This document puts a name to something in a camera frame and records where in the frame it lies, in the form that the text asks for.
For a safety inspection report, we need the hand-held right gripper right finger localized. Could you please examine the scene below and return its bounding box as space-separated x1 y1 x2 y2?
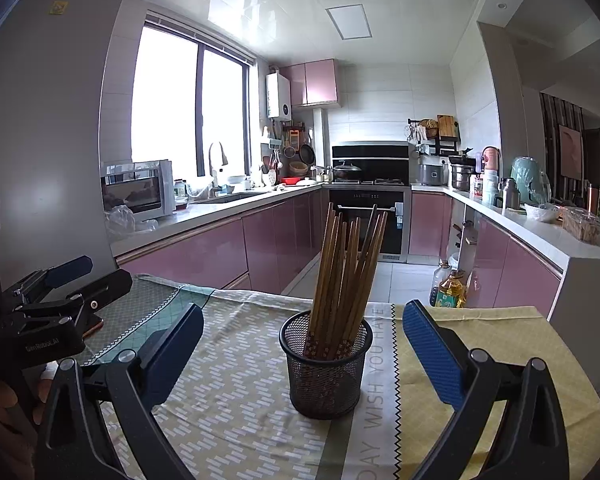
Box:
401 299 571 480

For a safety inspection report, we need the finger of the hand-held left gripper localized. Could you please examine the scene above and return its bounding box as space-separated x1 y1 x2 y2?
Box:
2 255 94 306
10 268 133 333

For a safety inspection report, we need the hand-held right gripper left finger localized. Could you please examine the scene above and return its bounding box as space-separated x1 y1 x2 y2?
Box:
34 301 206 480

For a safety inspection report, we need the black mesh utensil holder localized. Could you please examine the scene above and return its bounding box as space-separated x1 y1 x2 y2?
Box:
279 310 374 421

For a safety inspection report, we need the bunch of wooden chopsticks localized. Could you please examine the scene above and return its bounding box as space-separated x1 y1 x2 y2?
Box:
302 201 389 361

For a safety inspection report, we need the person's left hand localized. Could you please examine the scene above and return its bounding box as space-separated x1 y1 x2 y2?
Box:
0 366 58 480

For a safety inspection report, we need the yellow cooking oil bottle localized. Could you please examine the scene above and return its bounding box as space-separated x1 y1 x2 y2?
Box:
434 270 466 309

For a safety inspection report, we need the clear plastic bag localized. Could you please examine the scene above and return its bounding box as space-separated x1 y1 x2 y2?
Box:
104 204 158 241

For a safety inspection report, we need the clear bottle with dark liquid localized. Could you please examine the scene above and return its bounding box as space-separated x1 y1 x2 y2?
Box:
428 259 453 307

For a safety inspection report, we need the patchwork patterned tablecloth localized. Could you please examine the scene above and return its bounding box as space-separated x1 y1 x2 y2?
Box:
75 272 600 480

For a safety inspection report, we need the pink base cabinet run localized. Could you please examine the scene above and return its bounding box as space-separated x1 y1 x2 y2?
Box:
410 187 600 341
112 187 331 293

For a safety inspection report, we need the white microwave oven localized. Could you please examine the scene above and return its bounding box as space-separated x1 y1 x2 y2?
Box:
101 159 176 221

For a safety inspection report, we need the grey refrigerator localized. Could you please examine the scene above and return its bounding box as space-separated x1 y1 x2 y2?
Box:
0 0 137 291

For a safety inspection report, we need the steel kitchen faucet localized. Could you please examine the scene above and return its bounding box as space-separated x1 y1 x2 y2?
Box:
208 141 229 191

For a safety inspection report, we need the black built-in oven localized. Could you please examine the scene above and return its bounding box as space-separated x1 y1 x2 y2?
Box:
328 186 412 263

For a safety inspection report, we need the white thermos jug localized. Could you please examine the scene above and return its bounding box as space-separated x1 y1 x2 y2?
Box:
481 170 501 206

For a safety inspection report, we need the steel thermos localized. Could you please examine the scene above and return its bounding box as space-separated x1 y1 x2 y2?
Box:
500 177 521 211

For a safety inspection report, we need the steel steamer pot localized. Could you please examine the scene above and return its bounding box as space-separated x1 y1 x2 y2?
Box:
450 156 477 192

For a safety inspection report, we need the silver rice cooker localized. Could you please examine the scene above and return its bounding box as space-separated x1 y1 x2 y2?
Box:
419 162 448 187

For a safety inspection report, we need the large kitchen window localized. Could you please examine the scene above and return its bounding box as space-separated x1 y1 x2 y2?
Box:
130 19 256 181

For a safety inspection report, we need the clear food container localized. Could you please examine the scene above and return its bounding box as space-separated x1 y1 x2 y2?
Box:
561 206 600 245

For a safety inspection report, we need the teal covered appliance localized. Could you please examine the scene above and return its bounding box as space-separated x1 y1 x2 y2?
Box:
510 156 551 203

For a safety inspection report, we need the black wok with lid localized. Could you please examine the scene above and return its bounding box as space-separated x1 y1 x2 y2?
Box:
332 160 363 182

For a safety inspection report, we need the black range hood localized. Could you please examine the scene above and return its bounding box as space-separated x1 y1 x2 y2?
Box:
331 141 412 183

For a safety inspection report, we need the ceiling light panel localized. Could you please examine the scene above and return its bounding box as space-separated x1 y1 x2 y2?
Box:
325 4 373 41

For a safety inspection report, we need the black wall rack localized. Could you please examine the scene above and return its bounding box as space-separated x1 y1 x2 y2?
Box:
406 117 460 157

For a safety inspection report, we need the wall utensil rack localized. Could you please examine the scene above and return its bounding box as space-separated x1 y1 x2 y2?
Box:
260 122 316 186

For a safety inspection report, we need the framed wall picture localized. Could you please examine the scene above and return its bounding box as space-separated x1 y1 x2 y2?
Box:
558 123 584 181

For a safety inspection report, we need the white wall water heater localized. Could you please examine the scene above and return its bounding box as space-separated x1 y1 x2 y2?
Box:
266 72 292 121

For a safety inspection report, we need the pink wall cabinet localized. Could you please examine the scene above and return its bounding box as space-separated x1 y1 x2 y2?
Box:
280 59 342 107

